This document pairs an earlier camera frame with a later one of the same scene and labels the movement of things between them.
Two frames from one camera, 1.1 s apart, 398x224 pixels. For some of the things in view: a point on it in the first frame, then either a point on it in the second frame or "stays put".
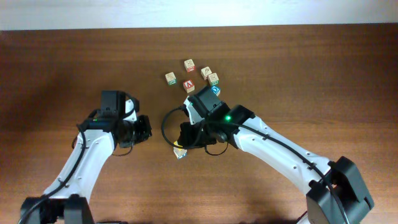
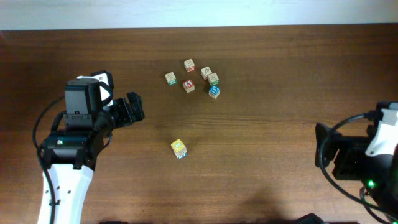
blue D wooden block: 216,90 stays put
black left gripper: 142,121 to 125,114
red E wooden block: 189,65 stays put
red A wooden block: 188,86 stays put
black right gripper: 189,142 to 344,146
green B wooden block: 213,79 stays put
